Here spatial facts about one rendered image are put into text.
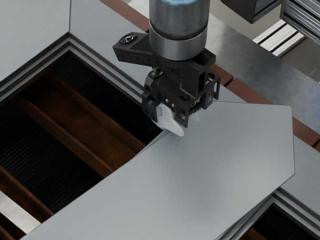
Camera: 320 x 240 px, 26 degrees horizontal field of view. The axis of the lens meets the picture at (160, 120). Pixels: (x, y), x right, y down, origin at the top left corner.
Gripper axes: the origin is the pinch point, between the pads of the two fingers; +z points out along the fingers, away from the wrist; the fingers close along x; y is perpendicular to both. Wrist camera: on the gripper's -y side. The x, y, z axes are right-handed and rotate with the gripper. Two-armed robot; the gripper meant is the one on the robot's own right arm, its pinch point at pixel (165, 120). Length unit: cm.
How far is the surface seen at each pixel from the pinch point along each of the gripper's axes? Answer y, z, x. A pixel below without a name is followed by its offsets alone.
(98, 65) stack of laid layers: -17.5, 3.0, 2.3
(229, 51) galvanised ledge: -10.4, 17.8, 30.9
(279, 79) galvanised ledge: 1.4, 17.8, 31.9
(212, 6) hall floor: -61, 86, 93
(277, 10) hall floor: -44, 86, 107
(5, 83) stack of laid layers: -25.4, 2.1, -11.3
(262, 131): 12.2, 0.6, 9.0
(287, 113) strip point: 13.0, 0.6, 14.5
